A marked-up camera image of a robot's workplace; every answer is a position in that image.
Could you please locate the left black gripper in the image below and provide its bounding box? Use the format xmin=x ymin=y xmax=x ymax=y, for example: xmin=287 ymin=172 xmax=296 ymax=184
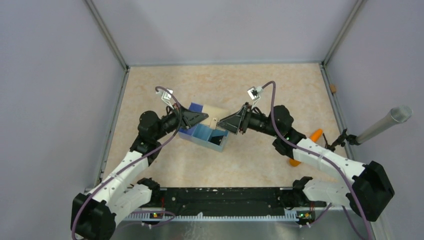
xmin=153 ymin=101 xmax=209 ymax=141

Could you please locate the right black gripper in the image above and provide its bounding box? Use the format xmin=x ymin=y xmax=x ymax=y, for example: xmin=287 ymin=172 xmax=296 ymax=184
xmin=217 ymin=102 xmax=280 ymax=138

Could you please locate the blue three-compartment box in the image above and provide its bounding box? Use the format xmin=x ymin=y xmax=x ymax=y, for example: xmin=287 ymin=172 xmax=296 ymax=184
xmin=178 ymin=102 xmax=229 ymax=153

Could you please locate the beige card holder wallet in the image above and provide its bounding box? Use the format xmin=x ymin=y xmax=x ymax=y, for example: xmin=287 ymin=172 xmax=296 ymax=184
xmin=200 ymin=104 xmax=231 ymax=130

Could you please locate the black credit card stack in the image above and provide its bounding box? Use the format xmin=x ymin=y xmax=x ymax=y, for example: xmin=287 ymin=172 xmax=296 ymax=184
xmin=207 ymin=129 xmax=228 ymax=146

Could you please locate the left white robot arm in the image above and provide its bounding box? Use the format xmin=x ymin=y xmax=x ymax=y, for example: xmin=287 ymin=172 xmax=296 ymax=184
xmin=70 ymin=107 xmax=209 ymax=240

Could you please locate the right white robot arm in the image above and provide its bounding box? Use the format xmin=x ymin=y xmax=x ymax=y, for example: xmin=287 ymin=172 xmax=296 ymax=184
xmin=216 ymin=103 xmax=395 ymax=222

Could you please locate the orange cylindrical object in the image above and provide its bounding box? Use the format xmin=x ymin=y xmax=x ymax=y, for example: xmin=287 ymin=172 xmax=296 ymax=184
xmin=289 ymin=129 xmax=324 ymax=168

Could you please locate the small tan block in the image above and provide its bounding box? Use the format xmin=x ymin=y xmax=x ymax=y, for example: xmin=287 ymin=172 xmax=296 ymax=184
xmin=328 ymin=84 xmax=337 ymax=94

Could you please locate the silver microphone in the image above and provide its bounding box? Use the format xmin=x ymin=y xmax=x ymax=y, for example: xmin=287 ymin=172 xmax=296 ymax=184
xmin=324 ymin=105 xmax=414 ymax=150

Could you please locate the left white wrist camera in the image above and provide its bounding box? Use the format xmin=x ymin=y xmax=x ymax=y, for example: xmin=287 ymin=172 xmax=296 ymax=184
xmin=160 ymin=88 xmax=173 ymax=108

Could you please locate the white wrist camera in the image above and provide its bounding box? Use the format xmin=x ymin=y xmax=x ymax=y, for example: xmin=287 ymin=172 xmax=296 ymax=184
xmin=160 ymin=88 xmax=173 ymax=108
xmin=247 ymin=86 xmax=263 ymax=109

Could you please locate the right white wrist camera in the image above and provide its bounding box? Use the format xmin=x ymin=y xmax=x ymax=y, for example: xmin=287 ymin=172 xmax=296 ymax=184
xmin=247 ymin=86 xmax=263 ymax=109

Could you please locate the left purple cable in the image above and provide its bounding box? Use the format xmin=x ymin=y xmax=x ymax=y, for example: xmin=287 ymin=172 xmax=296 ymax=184
xmin=71 ymin=86 xmax=183 ymax=240

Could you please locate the purple cable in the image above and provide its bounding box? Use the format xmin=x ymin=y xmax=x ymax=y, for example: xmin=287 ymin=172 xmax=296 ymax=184
xmin=261 ymin=81 xmax=369 ymax=240
xmin=71 ymin=86 xmax=183 ymax=240

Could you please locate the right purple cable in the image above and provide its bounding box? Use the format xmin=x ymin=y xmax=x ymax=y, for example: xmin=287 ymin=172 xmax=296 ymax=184
xmin=261 ymin=81 xmax=369 ymax=240

